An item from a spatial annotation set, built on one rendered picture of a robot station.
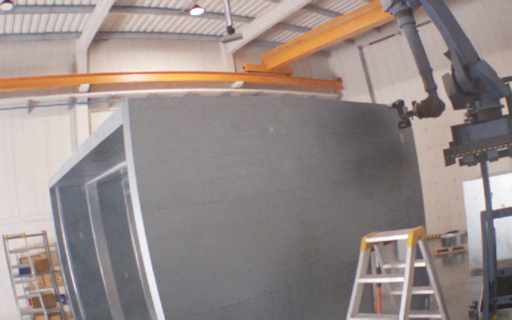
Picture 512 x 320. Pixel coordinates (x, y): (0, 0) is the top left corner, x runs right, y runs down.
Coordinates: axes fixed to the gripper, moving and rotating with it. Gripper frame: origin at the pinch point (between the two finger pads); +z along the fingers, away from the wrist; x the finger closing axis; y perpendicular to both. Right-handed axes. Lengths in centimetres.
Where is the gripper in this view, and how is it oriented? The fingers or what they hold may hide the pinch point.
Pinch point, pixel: (402, 115)
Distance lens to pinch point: 336.1
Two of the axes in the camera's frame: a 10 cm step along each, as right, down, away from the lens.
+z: -5.9, 1.5, 7.9
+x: 7.4, -2.9, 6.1
